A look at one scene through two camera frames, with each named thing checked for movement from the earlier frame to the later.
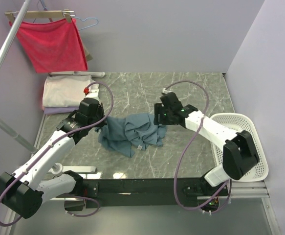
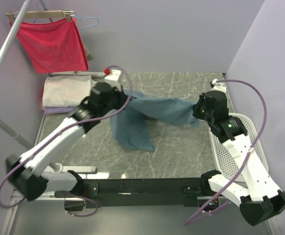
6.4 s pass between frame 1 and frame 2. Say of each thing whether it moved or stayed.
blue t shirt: moved
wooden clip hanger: stayed
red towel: stayed
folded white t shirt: stayed
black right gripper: moved
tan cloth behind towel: stayed
